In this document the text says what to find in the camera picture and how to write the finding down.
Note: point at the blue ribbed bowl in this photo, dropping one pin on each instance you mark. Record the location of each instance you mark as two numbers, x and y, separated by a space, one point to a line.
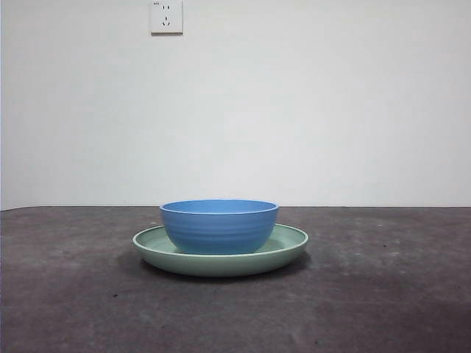
221 231

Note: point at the green round plate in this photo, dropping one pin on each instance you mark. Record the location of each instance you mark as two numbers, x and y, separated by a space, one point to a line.
221 264

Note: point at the white wall socket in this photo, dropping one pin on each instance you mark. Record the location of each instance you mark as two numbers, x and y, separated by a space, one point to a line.
166 27

